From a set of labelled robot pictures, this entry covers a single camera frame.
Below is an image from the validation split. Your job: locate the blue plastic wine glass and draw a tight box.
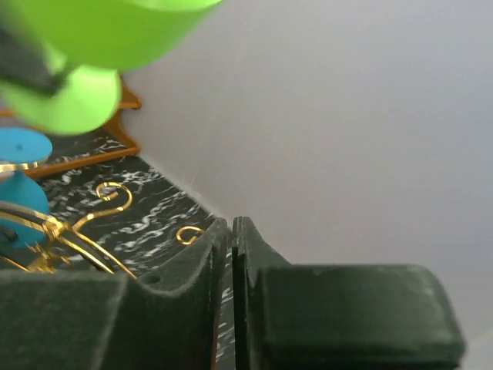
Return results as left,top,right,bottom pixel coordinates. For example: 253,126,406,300
1,127,52,248

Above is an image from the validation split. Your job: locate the orange wooden shelf rack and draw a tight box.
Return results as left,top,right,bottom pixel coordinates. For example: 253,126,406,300
0,76,143,179

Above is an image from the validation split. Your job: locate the green plastic wine glass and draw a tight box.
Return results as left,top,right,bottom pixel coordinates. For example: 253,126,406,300
1,1,217,136

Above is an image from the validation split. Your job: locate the gold wire wine glass rack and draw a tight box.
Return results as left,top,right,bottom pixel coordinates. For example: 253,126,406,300
1,160,208,277

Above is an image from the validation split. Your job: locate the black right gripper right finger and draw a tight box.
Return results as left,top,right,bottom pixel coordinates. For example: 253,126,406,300
231,217,466,369

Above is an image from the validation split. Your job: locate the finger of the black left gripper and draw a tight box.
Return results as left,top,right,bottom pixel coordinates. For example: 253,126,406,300
1,20,72,96

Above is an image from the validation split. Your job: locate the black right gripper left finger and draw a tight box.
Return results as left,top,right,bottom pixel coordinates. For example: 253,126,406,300
1,219,228,369

